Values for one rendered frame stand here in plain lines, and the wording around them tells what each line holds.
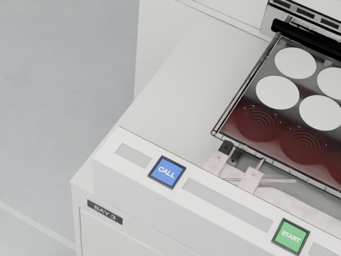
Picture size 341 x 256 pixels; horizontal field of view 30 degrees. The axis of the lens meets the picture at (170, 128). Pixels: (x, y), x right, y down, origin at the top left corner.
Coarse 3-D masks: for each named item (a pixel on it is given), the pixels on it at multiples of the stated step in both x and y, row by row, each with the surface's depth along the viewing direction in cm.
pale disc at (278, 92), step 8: (264, 80) 147; (272, 80) 147; (280, 80) 147; (288, 80) 148; (256, 88) 145; (264, 88) 145; (272, 88) 146; (280, 88) 146; (288, 88) 146; (296, 88) 146; (264, 96) 144; (272, 96) 144; (280, 96) 144; (288, 96) 145; (296, 96) 145; (272, 104) 143; (280, 104) 143; (288, 104) 143
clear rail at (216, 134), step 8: (216, 136) 136; (224, 136) 136; (240, 144) 135; (248, 152) 135; (256, 152) 134; (264, 160) 134; (272, 160) 133; (280, 168) 133; (288, 168) 132; (296, 176) 132; (304, 176) 132; (312, 184) 131; (320, 184) 131; (328, 192) 130
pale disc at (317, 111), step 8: (312, 96) 145; (320, 96) 146; (304, 104) 144; (312, 104) 144; (320, 104) 144; (328, 104) 144; (336, 104) 144; (304, 112) 142; (312, 112) 142; (320, 112) 143; (328, 112) 143; (336, 112) 143; (304, 120) 141; (312, 120) 141; (320, 120) 141; (328, 120) 141; (336, 120) 142; (320, 128) 140; (328, 128) 140
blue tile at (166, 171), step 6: (162, 162) 123; (168, 162) 123; (156, 168) 122; (162, 168) 122; (168, 168) 123; (174, 168) 123; (180, 168) 123; (156, 174) 122; (162, 174) 122; (168, 174) 122; (174, 174) 122; (162, 180) 121; (168, 180) 121; (174, 180) 121
